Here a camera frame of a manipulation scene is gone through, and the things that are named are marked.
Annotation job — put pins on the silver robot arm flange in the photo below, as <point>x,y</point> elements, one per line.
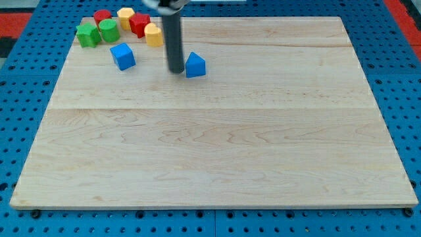
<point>166,7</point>

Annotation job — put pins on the blue triangle block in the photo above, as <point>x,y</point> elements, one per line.
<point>195,66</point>

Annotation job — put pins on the blue cube block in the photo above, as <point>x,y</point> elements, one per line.
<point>123,56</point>

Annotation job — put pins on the wooden board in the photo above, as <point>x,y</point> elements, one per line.
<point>284,118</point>

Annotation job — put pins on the yellow heart block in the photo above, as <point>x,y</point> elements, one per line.
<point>153,35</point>

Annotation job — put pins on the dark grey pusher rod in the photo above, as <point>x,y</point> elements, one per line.
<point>172,29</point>

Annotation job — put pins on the red star block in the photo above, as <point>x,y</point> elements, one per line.
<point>138,23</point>

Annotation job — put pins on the green cylinder block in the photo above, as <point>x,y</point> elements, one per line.
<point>109,30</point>

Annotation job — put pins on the yellow hexagon block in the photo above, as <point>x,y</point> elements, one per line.
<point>124,15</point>

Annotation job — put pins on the green star block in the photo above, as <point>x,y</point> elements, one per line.
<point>88,35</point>

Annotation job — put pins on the red cylinder block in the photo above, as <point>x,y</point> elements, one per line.
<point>100,15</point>

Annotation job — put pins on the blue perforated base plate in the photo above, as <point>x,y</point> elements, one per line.
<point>387,43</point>

